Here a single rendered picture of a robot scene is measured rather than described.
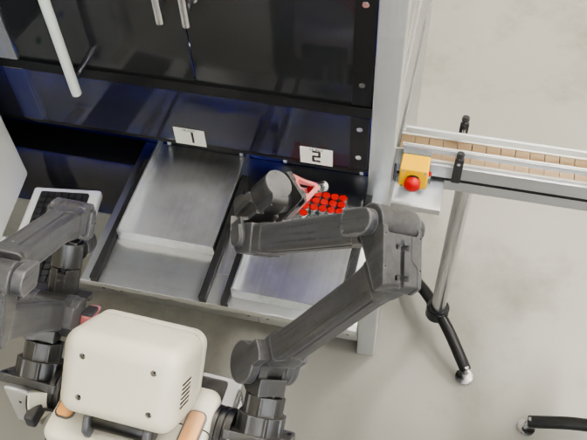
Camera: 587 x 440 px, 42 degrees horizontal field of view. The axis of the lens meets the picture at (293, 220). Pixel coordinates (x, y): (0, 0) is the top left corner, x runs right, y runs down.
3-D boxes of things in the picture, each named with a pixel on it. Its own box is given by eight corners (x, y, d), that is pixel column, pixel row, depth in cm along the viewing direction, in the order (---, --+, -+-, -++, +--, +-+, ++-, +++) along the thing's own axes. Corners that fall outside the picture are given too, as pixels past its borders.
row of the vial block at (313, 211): (278, 208, 204) (277, 196, 200) (344, 219, 201) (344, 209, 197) (275, 214, 202) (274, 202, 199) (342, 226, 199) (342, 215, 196)
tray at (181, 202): (162, 144, 220) (160, 135, 217) (250, 157, 215) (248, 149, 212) (119, 237, 200) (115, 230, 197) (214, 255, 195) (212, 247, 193)
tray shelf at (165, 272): (147, 146, 222) (146, 141, 220) (387, 183, 210) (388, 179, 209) (82, 283, 194) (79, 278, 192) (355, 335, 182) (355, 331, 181)
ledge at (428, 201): (397, 168, 213) (398, 164, 212) (445, 175, 211) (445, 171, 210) (390, 207, 205) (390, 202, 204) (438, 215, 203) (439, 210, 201)
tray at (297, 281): (268, 191, 207) (267, 183, 205) (362, 208, 203) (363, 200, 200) (231, 296, 188) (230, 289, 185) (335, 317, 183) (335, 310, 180)
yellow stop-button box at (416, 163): (402, 165, 201) (403, 147, 195) (429, 169, 200) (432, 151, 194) (397, 187, 197) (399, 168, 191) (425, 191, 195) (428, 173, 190)
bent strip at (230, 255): (233, 229, 200) (231, 215, 196) (245, 230, 200) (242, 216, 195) (218, 273, 192) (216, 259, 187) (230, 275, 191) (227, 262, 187)
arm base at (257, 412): (217, 436, 132) (285, 454, 130) (226, 391, 132) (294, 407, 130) (231, 424, 140) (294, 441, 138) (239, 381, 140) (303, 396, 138)
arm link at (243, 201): (225, 203, 149) (238, 230, 148) (243, 188, 145) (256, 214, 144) (252, 196, 154) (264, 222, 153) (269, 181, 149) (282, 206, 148)
